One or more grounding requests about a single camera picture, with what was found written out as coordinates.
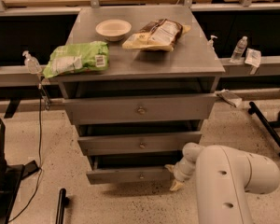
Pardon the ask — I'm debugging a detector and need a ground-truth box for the grey bottom drawer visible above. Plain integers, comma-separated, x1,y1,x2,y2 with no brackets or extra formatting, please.
87,151,181,185

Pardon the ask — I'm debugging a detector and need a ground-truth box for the white wipes packet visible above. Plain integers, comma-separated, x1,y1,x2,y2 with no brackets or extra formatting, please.
245,49,261,67

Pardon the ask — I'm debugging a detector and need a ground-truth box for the black monitor stand left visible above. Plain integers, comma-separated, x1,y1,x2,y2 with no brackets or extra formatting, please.
0,118,40,224

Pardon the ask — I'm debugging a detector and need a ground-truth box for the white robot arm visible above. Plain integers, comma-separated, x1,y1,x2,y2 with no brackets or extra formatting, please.
165,143,280,224

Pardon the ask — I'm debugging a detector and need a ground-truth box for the black cable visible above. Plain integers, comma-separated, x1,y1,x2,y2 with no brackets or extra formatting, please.
7,83,52,224

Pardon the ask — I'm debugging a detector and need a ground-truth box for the grey drawer cabinet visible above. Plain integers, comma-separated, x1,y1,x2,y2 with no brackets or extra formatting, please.
51,5,226,179

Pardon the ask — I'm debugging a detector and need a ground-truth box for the green chip bag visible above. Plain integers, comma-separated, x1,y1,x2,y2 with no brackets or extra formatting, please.
43,41,109,78

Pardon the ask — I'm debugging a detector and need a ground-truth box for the black tube on floor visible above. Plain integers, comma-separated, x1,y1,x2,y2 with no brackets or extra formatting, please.
55,188,69,224

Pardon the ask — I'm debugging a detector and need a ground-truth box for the white paper bowl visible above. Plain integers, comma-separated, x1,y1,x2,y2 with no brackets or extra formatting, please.
95,20,132,41

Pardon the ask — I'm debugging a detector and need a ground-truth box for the grey top drawer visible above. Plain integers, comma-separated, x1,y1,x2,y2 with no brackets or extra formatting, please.
64,94,217,125

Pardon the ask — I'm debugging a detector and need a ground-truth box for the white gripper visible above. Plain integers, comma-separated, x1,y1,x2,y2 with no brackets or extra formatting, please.
164,158,195,191

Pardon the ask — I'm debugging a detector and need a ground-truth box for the brown yellow snack bag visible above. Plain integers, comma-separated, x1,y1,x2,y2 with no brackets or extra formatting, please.
122,19,190,52

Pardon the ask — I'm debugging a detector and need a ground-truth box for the small white pump bottle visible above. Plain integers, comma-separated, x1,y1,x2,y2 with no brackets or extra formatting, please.
207,35,218,51

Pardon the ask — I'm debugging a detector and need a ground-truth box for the black stand base right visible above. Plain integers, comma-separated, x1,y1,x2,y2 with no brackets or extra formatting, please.
248,102,280,157

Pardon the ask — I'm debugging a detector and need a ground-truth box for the folded cloth on ledge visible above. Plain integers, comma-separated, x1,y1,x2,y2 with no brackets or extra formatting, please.
217,90,242,107

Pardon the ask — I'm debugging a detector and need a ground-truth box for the grey middle drawer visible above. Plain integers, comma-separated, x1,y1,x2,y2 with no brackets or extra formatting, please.
78,132,202,156

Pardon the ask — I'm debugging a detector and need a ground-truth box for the grey drawer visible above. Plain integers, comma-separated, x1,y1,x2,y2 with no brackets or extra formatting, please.
78,132,202,156
64,94,217,125
87,151,181,185

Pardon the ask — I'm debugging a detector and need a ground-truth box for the clear water bottle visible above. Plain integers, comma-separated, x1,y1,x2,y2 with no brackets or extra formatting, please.
230,36,247,63

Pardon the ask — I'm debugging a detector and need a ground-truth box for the clear sanitizer pump bottle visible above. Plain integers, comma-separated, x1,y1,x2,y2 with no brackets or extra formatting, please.
22,50,42,74

